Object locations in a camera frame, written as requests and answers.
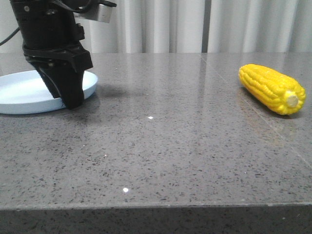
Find light blue plate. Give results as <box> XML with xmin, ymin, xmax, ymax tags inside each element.
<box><xmin>0</xmin><ymin>70</ymin><xmax>98</xmax><ymax>115</ymax></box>

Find black cable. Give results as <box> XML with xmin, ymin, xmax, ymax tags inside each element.
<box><xmin>0</xmin><ymin>26</ymin><xmax>21</xmax><ymax>46</ymax></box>

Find white curtain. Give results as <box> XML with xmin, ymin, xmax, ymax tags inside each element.
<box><xmin>0</xmin><ymin>0</ymin><xmax>312</xmax><ymax>54</ymax></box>

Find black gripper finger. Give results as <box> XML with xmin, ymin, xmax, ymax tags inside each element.
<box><xmin>39</xmin><ymin>64</ymin><xmax>84</xmax><ymax>109</ymax></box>
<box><xmin>36</xmin><ymin>68</ymin><xmax>61</xmax><ymax>98</ymax></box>

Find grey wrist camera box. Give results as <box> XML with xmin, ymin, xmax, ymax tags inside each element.
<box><xmin>74</xmin><ymin>0</ymin><xmax>117</xmax><ymax>23</ymax></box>

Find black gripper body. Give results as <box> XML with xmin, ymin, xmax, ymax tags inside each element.
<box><xmin>10</xmin><ymin>0</ymin><xmax>93</xmax><ymax>72</ymax></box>

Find yellow corn cob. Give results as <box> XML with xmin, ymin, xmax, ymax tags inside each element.
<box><xmin>238</xmin><ymin>64</ymin><xmax>306</xmax><ymax>115</ymax></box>

